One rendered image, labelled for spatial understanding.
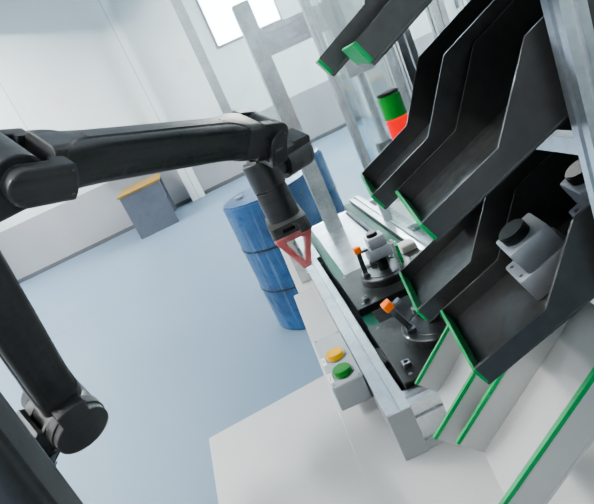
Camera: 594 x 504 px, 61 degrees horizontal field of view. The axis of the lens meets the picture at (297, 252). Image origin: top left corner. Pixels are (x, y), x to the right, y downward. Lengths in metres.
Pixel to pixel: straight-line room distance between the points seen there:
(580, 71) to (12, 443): 0.44
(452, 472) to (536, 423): 0.28
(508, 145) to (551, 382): 0.33
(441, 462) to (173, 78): 10.83
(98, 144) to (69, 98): 10.93
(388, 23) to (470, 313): 0.35
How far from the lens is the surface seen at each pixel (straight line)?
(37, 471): 0.34
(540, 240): 0.55
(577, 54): 0.44
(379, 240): 1.31
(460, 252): 0.73
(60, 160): 0.56
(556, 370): 0.69
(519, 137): 0.47
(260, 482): 1.10
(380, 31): 0.43
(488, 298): 0.63
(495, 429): 0.75
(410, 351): 1.03
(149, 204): 9.62
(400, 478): 0.96
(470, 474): 0.93
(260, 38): 1.96
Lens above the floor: 1.53
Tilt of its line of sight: 18 degrees down
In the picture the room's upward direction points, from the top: 25 degrees counter-clockwise
